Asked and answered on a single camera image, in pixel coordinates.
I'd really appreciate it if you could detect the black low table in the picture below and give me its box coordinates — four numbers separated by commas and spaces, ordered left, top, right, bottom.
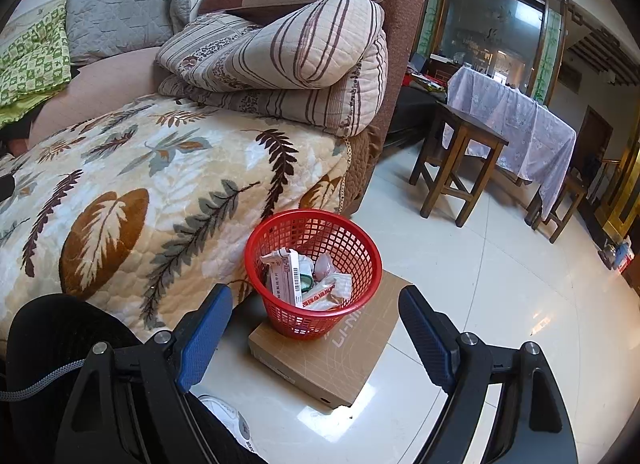
387, 86, 446, 150

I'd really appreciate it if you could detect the person's black trouser leg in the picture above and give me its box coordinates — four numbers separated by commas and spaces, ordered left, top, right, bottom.
7, 294, 271, 464

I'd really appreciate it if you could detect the green checked quilt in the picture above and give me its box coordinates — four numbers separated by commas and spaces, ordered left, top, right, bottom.
0, 0, 73, 127

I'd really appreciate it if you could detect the leaf print fleece blanket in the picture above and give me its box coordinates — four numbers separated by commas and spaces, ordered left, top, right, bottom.
0, 94, 351, 345

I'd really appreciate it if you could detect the striped floral quilt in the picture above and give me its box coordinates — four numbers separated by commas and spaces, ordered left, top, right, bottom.
155, 0, 390, 137

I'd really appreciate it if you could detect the orange medicine box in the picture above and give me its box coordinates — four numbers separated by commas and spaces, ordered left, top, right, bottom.
269, 250, 302, 309

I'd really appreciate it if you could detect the table with lilac cloth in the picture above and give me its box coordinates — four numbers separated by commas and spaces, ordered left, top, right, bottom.
442, 65, 577, 219

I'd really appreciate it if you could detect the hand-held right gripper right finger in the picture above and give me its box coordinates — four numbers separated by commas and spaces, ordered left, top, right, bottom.
398, 285, 581, 464

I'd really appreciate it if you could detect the golden metal frame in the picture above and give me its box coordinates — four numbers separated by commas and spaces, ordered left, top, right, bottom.
595, 144, 640, 255

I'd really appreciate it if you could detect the flat cardboard box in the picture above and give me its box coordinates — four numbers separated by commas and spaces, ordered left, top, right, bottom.
247, 269, 416, 410

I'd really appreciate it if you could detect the grey braided cord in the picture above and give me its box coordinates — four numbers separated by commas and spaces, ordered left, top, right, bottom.
0, 359, 86, 402

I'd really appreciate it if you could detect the white shoe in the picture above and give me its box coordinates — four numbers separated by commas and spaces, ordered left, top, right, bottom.
197, 394, 256, 457

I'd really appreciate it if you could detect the small blue container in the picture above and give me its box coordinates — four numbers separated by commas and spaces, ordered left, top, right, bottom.
597, 239, 636, 275

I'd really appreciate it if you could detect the teal cartoon tissue packet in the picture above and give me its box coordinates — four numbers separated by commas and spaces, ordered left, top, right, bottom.
295, 269, 318, 295

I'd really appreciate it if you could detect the wooden stool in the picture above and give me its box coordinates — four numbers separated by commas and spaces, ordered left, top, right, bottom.
409, 101, 510, 229
525, 169, 588, 245

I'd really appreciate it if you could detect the brown wooden door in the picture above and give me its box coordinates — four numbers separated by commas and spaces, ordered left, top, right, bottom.
570, 106, 613, 180

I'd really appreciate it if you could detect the red mesh basket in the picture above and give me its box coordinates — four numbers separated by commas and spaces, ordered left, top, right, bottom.
244, 209, 383, 342

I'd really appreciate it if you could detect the grey quilted pillow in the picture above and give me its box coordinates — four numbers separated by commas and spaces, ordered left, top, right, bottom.
65, 0, 198, 65

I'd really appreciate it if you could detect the brown pink sofa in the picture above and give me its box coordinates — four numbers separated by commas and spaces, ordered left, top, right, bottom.
27, 0, 428, 217

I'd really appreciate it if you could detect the wooden ceiling lattice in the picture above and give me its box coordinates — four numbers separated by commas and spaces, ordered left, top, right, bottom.
570, 29, 631, 87

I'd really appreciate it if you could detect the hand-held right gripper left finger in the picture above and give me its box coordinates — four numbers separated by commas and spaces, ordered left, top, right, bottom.
52, 283, 235, 464

